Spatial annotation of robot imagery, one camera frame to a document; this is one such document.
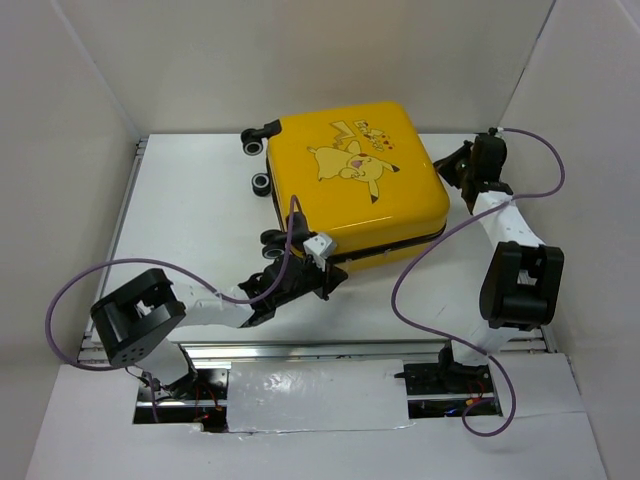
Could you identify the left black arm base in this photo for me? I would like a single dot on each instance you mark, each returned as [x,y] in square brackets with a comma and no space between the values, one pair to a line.
[203,404]

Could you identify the aluminium front rail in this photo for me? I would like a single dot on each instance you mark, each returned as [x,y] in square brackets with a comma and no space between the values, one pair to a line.
[202,352]

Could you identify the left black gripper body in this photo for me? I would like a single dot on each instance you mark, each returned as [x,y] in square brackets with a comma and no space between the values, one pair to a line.
[311,278]

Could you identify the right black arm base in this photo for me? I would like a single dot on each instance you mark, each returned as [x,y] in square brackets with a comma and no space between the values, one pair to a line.
[445,388]

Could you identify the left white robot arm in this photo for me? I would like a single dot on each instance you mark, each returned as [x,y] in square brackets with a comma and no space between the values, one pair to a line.
[135,320]

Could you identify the yellow suitcase with grey lining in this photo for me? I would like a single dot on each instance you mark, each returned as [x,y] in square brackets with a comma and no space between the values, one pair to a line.
[362,176]

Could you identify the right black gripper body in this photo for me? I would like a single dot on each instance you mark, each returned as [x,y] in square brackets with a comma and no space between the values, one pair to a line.
[470,173]

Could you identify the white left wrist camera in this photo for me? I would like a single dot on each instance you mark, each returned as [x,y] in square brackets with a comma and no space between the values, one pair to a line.
[320,247]

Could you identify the white foil cover sheet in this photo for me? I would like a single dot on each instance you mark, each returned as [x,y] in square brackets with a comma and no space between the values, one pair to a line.
[319,396]

